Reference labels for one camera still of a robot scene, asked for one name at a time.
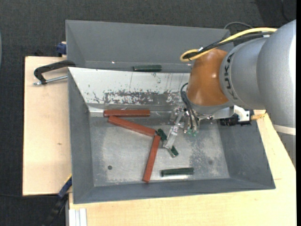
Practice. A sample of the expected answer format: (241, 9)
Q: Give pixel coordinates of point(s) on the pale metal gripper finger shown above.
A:
(171, 139)
(171, 153)

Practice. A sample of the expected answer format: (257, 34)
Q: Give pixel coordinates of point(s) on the dark green block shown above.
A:
(162, 134)
(147, 68)
(177, 172)

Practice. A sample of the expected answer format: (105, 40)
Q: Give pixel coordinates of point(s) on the red-brown flat block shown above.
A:
(127, 113)
(131, 125)
(152, 159)

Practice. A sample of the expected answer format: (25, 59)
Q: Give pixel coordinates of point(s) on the grey metal bin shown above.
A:
(131, 154)

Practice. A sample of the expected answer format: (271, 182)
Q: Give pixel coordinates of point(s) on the pale wood flat board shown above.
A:
(44, 131)

